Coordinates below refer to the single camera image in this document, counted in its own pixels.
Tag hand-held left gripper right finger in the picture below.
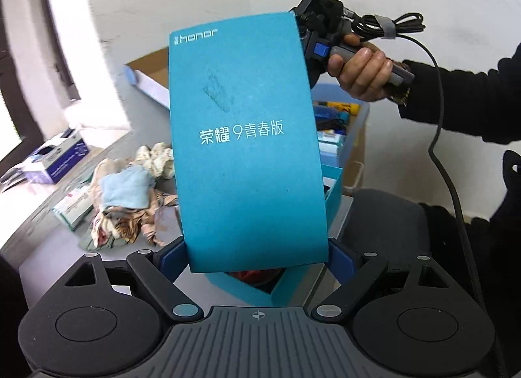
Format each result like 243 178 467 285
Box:
311 239 453 326

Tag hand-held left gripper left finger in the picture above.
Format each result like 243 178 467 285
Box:
61 237 205 325

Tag teal box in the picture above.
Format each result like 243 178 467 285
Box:
204 175 343 306

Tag teal box lid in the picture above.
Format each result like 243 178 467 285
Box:
168 12 330 273

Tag person's right forearm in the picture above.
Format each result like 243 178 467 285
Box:
397 40 521 136

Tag grey desktop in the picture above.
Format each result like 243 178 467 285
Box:
0 134 357 309

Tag person's right hand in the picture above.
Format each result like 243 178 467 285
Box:
328 33 395 102

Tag pile of patterned cloths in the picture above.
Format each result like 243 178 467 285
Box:
83 158 184 250

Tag dark grey chair seat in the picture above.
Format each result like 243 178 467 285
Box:
340 188 433 259

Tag yellow and black tool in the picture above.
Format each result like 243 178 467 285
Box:
329 101 361 115

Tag light blue cloth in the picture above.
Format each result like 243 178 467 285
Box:
100 167 156 208

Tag red card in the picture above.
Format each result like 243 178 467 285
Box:
233 268 281 292

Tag cream floral cloth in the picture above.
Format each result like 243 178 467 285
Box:
134 143 176 180

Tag green and white carton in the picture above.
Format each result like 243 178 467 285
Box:
51 185 98 232

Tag blue and white glove box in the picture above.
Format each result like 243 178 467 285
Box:
26 128 90 184

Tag person's dark clothing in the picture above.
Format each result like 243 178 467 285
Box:
417 150 521 378

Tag loose white papers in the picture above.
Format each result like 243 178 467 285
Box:
0 162 31 192

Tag wrist bracelet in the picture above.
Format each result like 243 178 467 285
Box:
388 86 410 107

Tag black cable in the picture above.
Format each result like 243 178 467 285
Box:
349 13 509 378

